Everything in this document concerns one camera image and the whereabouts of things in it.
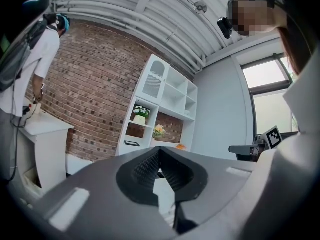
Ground white desk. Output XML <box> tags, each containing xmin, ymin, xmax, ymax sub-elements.
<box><xmin>149</xmin><ymin>138</ymin><xmax>194</xmax><ymax>153</ymax></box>

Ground low white bench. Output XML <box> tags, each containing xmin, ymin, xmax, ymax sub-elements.
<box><xmin>65</xmin><ymin>153</ymin><xmax>96</xmax><ymax>178</ymax></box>

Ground white shelf hutch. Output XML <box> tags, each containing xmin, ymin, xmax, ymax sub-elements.
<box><xmin>115</xmin><ymin>53</ymin><xmax>199</xmax><ymax>157</ymax></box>

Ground round ceiling fixture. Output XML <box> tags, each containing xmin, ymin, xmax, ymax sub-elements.
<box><xmin>193</xmin><ymin>0</ymin><xmax>208</xmax><ymax>16</ymax></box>

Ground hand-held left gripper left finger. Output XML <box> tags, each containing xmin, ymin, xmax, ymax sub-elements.
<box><xmin>32</xmin><ymin>146</ymin><xmax>176</xmax><ymax>240</ymax></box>

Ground beige box with red button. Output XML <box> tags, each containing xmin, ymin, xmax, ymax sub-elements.
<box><xmin>28</xmin><ymin>100</ymin><xmax>43</xmax><ymax>117</ymax></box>

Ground white flowers in cream pot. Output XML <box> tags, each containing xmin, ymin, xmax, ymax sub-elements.
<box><xmin>132</xmin><ymin>104</ymin><xmax>152</xmax><ymax>126</ymax></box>

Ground person's white shirt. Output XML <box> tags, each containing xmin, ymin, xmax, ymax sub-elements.
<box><xmin>238</xmin><ymin>48</ymin><xmax>320</xmax><ymax>240</ymax></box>

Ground orange flower bouquet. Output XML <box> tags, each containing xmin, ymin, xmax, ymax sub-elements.
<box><xmin>152</xmin><ymin>124</ymin><xmax>167</xmax><ymax>139</ymax></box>

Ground window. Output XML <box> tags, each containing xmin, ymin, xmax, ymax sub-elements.
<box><xmin>240</xmin><ymin>55</ymin><xmax>300</xmax><ymax>138</ymax></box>

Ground white ceiling pipes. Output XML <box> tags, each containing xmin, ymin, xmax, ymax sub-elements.
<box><xmin>50</xmin><ymin>0</ymin><xmax>209</xmax><ymax>73</ymax></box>

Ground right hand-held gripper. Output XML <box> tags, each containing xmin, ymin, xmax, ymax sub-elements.
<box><xmin>228</xmin><ymin>124</ymin><xmax>284</xmax><ymax>163</ymax></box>

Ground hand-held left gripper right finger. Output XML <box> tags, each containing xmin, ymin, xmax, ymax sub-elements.
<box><xmin>159</xmin><ymin>145</ymin><xmax>259</xmax><ymax>236</ymax></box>

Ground person's head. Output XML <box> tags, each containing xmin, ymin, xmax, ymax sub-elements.
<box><xmin>225</xmin><ymin>0</ymin><xmax>289</xmax><ymax>38</ymax></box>

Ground white pedestal table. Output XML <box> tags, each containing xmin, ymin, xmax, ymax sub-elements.
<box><xmin>16</xmin><ymin>110</ymin><xmax>76</xmax><ymax>194</ymax></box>

